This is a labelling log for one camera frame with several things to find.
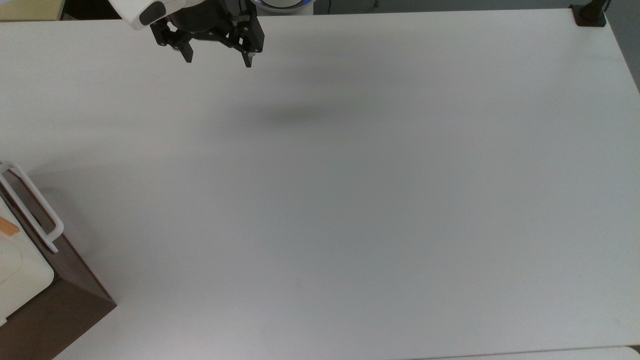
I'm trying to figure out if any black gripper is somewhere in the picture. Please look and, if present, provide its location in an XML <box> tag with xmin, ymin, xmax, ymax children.
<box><xmin>150</xmin><ymin>0</ymin><xmax>266</xmax><ymax>69</ymax></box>

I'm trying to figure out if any cream cabinet box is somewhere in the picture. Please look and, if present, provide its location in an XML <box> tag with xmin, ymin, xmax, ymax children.
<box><xmin>0</xmin><ymin>235</ymin><xmax>55</xmax><ymax>327</ymax></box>

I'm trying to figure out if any yellow wooden furniture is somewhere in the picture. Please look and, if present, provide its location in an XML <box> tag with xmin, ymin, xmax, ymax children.
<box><xmin>0</xmin><ymin>0</ymin><xmax>66</xmax><ymax>22</ymax></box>

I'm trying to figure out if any black table clamp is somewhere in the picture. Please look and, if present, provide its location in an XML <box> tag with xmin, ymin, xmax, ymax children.
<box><xmin>569</xmin><ymin>0</ymin><xmax>612</xmax><ymax>28</ymax></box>

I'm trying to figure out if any white robot base blue ring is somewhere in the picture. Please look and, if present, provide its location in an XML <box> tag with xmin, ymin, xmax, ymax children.
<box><xmin>250</xmin><ymin>0</ymin><xmax>316</xmax><ymax>16</ymax></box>

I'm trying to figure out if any white cabinet handle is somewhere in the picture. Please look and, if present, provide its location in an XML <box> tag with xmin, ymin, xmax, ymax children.
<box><xmin>0</xmin><ymin>162</ymin><xmax>65</xmax><ymax>253</ymax></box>

